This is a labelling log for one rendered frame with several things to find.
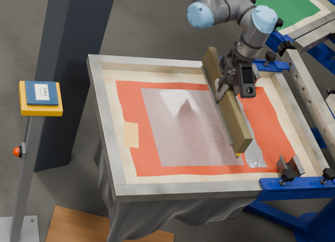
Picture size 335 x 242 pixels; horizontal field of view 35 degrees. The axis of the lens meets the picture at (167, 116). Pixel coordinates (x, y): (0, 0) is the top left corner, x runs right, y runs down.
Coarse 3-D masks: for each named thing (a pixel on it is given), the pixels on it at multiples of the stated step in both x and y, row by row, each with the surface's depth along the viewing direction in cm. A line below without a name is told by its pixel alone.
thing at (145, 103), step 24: (120, 96) 183; (144, 96) 187; (168, 96) 190; (192, 96) 194; (264, 96) 206; (144, 120) 179; (168, 120) 182; (192, 120) 186; (216, 120) 190; (264, 120) 197
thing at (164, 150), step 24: (144, 144) 172; (168, 144) 175; (192, 144) 178; (216, 144) 182; (264, 144) 189; (288, 144) 193; (144, 168) 166; (168, 168) 169; (192, 168) 172; (216, 168) 175; (240, 168) 178; (264, 168) 181
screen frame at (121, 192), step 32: (96, 64) 185; (128, 64) 190; (160, 64) 195; (192, 64) 201; (96, 96) 175; (288, 96) 205; (320, 160) 187; (128, 192) 154; (160, 192) 157; (192, 192) 161; (224, 192) 165; (256, 192) 170
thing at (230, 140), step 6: (204, 66) 188; (204, 72) 186; (204, 78) 185; (210, 84) 183; (210, 90) 181; (216, 102) 178; (216, 108) 176; (222, 114) 175; (222, 120) 173; (222, 126) 172; (228, 132) 170; (228, 138) 169
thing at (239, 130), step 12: (204, 60) 188; (216, 60) 182; (216, 72) 180; (228, 84) 175; (228, 96) 172; (228, 108) 171; (228, 120) 171; (240, 120) 166; (240, 132) 164; (240, 144) 164
